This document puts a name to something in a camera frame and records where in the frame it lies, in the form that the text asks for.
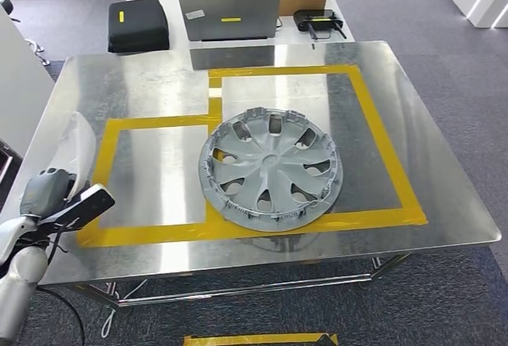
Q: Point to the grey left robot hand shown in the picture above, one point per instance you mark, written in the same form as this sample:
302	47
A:
44	196

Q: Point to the white plastic car part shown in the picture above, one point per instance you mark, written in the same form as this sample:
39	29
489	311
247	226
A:
81	144

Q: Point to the stainless steel workbench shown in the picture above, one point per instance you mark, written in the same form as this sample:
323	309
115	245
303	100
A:
436	175

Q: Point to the dark cabinet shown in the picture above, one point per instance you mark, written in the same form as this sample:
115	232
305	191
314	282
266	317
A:
6	170

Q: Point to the white board panel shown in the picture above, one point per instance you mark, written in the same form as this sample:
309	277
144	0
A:
20	96

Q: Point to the black office chair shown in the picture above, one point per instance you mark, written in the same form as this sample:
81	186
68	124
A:
4	3

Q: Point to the black zip case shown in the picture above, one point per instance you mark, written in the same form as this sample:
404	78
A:
139	28

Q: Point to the grey wheel hubcap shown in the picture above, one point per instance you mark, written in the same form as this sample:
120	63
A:
269	170

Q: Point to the grey laptop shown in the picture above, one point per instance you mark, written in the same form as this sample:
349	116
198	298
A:
230	12

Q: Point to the yellow floor tape square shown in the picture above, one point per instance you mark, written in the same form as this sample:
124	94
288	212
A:
258	340

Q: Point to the black router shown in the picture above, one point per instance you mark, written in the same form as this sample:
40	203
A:
317	18

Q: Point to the yellow tape outline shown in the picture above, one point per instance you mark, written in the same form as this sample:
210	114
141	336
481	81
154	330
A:
380	138

